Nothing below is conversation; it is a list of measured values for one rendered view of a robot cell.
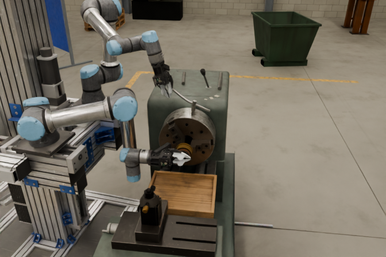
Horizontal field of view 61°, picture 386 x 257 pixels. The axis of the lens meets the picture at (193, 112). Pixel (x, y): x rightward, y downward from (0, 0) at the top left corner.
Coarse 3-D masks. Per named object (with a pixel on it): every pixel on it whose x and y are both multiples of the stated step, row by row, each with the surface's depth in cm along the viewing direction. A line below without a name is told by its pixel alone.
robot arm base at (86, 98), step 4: (100, 88) 209; (84, 92) 206; (88, 92) 205; (92, 92) 206; (96, 92) 207; (100, 92) 209; (84, 96) 207; (88, 96) 206; (92, 96) 206; (96, 96) 207; (100, 96) 209; (104, 96) 213; (84, 100) 207; (88, 100) 206; (92, 100) 206; (96, 100) 209; (100, 100) 209
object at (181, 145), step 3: (180, 144) 176; (183, 144) 175; (186, 144) 175; (177, 147) 175; (180, 147) 173; (183, 147) 173; (186, 147) 173; (189, 147) 174; (180, 150) 171; (183, 150) 171; (186, 150) 171; (189, 150) 173; (192, 150) 176; (186, 153) 171; (189, 153) 172
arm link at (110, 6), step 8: (96, 0) 183; (104, 0) 186; (112, 0) 188; (104, 8) 185; (112, 8) 188; (120, 8) 191; (104, 16) 189; (112, 16) 190; (112, 24) 194; (104, 48) 202; (104, 56) 205; (112, 56) 205; (104, 64) 206; (112, 64) 207; (120, 64) 214; (112, 72) 209; (120, 72) 213; (112, 80) 212
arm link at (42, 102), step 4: (24, 100) 160; (28, 100) 160; (32, 100) 159; (36, 100) 159; (40, 100) 159; (44, 100) 160; (24, 104) 157; (28, 104) 156; (32, 104) 156; (36, 104) 157; (40, 104) 158; (44, 104) 160; (48, 104) 163; (24, 108) 159; (44, 108) 159; (48, 108) 163
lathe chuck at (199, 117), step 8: (176, 112) 186; (184, 112) 183; (168, 120) 184; (176, 120) 179; (184, 120) 179; (192, 120) 178; (200, 120) 179; (208, 120) 185; (184, 128) 181; (192, 128) 180; (200, 128) 180; (208, 128) 179; (160, 136) 185; (168, 136) 184; (192, 136) 182; (200, 136) 182; (208, 136) 181; (160, 144) 187; (200, 152) 187; (208, 152) 186; (192, 160) 190; (200, 160) 189
